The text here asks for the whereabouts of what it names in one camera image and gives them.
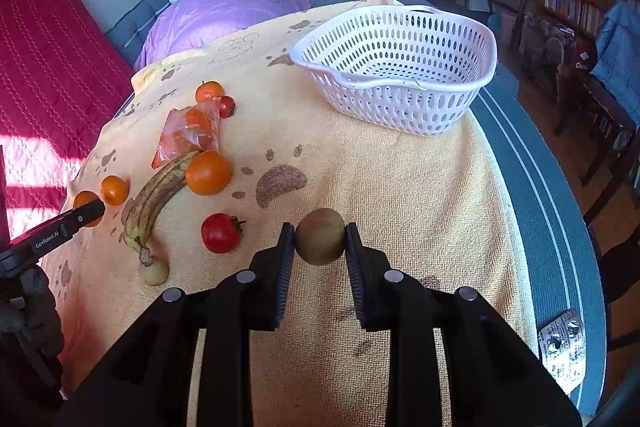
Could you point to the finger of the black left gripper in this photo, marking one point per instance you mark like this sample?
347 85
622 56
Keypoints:
40 241

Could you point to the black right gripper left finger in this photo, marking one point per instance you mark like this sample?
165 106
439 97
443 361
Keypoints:
145 378

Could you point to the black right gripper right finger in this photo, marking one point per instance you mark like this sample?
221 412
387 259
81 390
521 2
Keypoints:
453 359

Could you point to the small orange tangerine edge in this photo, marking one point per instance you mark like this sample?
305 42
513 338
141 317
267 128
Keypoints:
83 198

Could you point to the small orange tangerine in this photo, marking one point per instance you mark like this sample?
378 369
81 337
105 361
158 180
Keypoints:
114 190

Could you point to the spotted ripe banana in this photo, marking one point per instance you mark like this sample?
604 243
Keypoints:
150 201

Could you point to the large orange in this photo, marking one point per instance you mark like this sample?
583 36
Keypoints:
209 173

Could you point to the orange plastic bag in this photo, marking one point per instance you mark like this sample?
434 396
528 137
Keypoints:
192 128

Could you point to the brown kiwi fruit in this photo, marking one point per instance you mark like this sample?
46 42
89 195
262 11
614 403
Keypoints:
320 237

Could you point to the small red tomato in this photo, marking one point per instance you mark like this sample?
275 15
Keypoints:
227 107

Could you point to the grey gloved left hand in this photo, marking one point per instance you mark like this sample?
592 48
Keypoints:
38 319

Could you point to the pale potato near banana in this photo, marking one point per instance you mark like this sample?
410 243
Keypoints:
154 274

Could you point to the grey blue bed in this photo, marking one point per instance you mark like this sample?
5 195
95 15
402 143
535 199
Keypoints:
560 262

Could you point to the red quilted mattress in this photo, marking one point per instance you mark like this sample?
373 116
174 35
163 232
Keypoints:
61 81

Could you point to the yellow paw print blanket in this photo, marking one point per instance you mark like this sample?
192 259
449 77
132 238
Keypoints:
437 207

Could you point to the purple duvet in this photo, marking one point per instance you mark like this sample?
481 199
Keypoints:
191 24

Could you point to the wooden chair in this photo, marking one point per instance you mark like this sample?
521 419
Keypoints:
575 83

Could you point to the white plastic basket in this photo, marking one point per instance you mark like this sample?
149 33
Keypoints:
410 68

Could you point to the blue plaid blanket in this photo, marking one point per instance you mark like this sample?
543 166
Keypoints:
618 50

